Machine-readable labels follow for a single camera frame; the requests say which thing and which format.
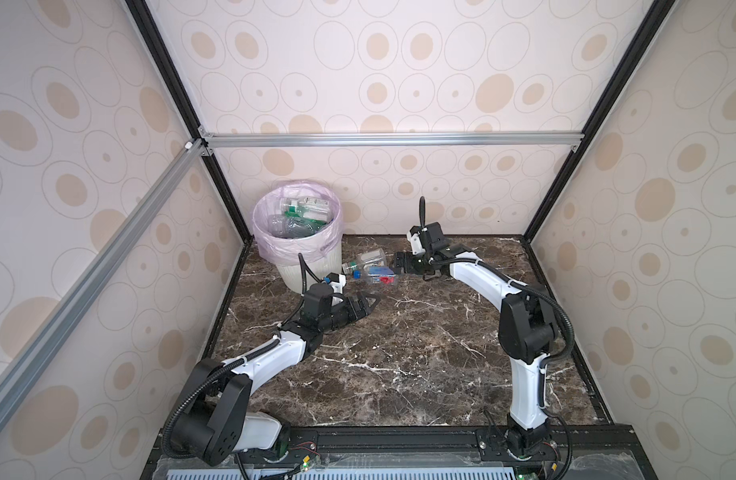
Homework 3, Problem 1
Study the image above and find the Fiji bottle blue cap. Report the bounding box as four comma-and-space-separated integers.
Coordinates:
353, 265, 396, 285

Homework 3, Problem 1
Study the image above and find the clear bottle green band cap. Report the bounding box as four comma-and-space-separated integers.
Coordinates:
342, 248, 386, 276

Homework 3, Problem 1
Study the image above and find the clear bottle white cap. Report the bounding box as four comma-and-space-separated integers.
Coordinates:
280, 196, 333, 223

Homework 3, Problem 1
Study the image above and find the green bottle yellow cap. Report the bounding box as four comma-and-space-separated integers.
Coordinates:
301, 218, 328, 237

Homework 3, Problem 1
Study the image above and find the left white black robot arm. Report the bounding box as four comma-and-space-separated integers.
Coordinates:
161, 283, 381, 466

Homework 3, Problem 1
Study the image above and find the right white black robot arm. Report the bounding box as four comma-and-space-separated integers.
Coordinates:
405, 222, 560, 457

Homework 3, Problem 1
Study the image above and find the white plastic waste bin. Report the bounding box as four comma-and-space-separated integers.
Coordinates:
276, 245, 342, 293

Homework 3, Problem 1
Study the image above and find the pink bin liner bag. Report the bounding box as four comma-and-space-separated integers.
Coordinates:
251, 181, 345, 265

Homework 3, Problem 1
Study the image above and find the blue label bottle white cap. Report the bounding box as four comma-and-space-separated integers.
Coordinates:
267, 214, 310, 239

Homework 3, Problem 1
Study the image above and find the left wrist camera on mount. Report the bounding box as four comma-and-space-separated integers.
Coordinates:
323, 273, 347, 294

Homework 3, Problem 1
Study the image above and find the horizontal aluminium rail back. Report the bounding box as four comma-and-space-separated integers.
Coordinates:
204, 131, 584, 149

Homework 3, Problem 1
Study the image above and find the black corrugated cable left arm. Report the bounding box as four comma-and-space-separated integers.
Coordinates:
160, 251, 321, 460

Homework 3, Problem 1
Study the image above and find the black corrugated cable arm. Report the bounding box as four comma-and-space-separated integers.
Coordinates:
160, 251, 321, 460
417, 195, 577, 364

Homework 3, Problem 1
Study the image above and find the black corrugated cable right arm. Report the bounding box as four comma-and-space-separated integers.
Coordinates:
417, 195, 577, 364

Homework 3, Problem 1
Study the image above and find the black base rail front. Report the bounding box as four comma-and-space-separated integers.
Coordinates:
141, 424, 656, 479

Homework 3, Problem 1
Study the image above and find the black frame post left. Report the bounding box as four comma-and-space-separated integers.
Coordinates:
124, 0, 253, 244

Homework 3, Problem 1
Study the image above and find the black frame post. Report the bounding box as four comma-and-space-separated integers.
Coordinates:
522, 0, 676, 246
124, 0, 253, 244

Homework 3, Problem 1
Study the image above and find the aluminium rail left wall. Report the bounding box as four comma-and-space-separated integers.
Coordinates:
0, 138, 206, 433

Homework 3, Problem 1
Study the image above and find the black frame post right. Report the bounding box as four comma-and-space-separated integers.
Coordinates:
522, 0, 676, 246

